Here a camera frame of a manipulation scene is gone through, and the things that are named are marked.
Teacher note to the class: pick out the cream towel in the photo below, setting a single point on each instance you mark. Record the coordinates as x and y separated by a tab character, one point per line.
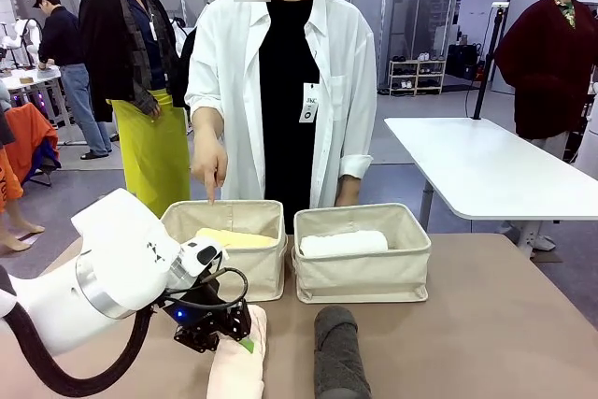
238	371

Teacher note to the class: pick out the white name badge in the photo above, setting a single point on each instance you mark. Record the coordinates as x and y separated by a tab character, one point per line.
309	104

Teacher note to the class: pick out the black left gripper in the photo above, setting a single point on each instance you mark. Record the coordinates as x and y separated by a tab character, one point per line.
205	305

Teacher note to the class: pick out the black equipment box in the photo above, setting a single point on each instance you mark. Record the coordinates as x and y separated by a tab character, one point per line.
463	61

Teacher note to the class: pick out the person's right forearm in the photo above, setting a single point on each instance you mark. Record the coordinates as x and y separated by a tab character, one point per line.
208	123

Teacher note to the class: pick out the person's left forearm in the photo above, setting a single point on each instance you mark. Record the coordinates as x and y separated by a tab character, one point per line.
349	189

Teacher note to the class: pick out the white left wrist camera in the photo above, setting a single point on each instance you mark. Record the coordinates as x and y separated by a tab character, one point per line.
203	254

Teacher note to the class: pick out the bare mannequin legs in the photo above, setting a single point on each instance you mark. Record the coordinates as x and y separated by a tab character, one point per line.
21	226

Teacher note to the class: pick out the wooden shoe rack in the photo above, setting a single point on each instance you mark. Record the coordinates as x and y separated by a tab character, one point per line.
418	74

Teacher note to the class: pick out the person in white shirt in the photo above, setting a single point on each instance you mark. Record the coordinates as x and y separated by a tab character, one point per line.
224	72

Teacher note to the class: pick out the yellow towel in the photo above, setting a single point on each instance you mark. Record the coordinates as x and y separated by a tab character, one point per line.
243	239

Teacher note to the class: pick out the grey rolled towel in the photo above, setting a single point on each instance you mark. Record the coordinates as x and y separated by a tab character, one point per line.
338	352

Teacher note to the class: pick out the white rectangular table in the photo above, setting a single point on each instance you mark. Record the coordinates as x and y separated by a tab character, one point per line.
490	165

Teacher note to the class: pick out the mannequin in red cardigan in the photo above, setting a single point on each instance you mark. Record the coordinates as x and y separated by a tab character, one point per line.
546	67

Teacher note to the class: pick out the orange garment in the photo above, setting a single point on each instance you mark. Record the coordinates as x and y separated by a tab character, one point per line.
28	137

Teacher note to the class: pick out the white towel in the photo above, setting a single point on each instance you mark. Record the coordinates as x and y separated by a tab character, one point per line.
345	244

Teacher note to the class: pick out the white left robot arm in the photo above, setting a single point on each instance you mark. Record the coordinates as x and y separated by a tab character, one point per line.
107	273

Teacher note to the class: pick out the person in yellow skirt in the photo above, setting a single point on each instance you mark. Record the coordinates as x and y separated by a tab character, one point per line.
112	58

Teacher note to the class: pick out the white background desk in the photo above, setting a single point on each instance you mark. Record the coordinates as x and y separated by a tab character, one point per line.
32	79

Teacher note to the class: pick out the beige fabric basket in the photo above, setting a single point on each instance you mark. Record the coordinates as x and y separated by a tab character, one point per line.
261	273
360	277

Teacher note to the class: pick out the person's right hand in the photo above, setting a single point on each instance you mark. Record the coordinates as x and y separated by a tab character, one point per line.
210	161

